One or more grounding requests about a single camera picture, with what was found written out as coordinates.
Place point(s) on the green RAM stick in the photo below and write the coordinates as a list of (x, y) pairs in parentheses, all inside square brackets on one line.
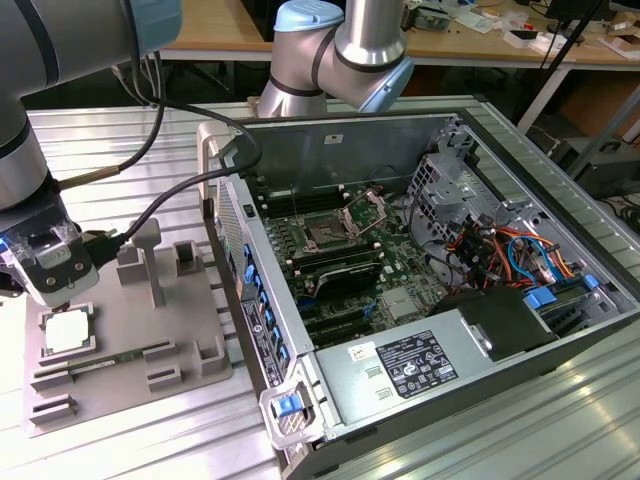
[(107, 361)]

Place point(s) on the small blue plastic clip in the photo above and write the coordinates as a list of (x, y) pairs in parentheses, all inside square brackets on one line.
[(590, 282)]

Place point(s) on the blue card retainer tab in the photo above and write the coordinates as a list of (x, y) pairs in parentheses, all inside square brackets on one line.
[(252, 278)]

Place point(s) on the installed black RAM stick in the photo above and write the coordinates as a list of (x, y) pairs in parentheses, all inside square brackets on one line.
[(332, 252)]

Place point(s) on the white box on desk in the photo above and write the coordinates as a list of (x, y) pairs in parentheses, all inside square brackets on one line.
[(542, 44)]

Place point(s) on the CPU socket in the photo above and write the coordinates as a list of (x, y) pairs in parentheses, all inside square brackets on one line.
[(325, 231)]

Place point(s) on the black box under desk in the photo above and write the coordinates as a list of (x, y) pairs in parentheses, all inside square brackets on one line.
[(610, 172)]

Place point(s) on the silver chipset heatsink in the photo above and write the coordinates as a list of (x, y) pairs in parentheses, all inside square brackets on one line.
[(400, 304)]

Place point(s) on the silver power supply unit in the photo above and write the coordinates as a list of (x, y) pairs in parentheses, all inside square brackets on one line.
[(350, 390)]

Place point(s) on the black RAM slot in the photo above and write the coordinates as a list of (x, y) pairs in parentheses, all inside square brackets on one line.
[(305, 192), (307, 204)]

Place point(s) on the grey plastic parts rack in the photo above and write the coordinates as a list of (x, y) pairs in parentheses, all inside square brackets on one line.
[(140, 320)]

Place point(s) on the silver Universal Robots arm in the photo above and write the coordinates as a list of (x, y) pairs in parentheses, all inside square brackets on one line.
[(75, 45)]

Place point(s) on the long wooden desk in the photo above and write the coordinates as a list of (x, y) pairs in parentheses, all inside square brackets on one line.
[(220, 25)]

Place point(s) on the wooden desk with white frame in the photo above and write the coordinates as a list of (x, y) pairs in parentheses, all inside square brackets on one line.
[(475, 47)]

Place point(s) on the black graphics card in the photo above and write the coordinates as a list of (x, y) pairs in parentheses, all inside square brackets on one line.
[(345, 282)]

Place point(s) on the green electronics box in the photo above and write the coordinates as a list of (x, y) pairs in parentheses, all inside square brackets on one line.
[(432, 20)]

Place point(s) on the white wrist camera with mount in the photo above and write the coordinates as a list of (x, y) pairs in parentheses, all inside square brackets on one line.
[(55, 260)]

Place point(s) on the green motherboard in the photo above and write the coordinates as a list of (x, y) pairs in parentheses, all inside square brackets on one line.
[(400, 260)]

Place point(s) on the open PC case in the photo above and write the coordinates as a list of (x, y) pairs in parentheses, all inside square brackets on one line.
[(350, 135)]

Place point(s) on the black expansion slot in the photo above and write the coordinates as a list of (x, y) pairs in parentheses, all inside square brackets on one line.
[(335, 320), (342, 336)]

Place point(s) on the blue case latch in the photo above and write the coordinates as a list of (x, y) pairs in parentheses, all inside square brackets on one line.
[(286, 405)]

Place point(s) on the silver metal drive cage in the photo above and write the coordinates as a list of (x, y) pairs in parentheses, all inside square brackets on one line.
[(440, 200)]

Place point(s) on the silver square CPU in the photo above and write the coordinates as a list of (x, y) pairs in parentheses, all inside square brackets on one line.
[(67, 332)]

